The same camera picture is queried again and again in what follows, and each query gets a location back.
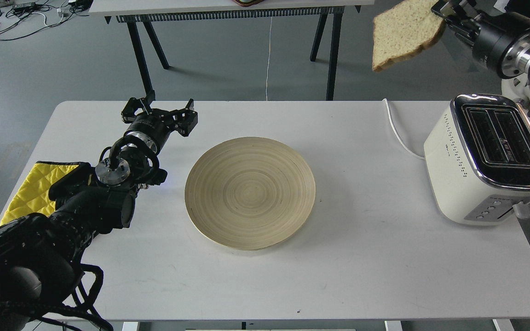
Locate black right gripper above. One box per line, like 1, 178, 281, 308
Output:
431, 0, 530, 78

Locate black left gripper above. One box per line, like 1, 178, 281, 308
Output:
121, 96, 198, 151

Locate slice of white bread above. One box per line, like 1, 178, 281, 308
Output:
372, 0, 444, 73

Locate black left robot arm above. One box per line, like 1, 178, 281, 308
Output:
0, 91, 198, 331

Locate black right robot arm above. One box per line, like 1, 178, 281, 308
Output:
431, 0, 530, 117

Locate cream and chrome toaster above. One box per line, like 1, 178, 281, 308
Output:
424, 94, 530, 226

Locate background table with black legs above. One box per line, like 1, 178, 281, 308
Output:
89, 0, 375, 101

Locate round bamboo plate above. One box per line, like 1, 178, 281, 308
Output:
184, 137, 316, 250

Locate yellow quilted cloth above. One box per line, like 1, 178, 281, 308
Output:
0, 161, 90, 226

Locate white toaster power cord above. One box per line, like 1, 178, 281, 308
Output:
382, 98, 426, 160

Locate white hanging cable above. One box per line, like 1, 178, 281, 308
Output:
265, 17, 274, 102

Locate cables and power strips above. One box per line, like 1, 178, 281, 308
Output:
0, 0, 93, 46

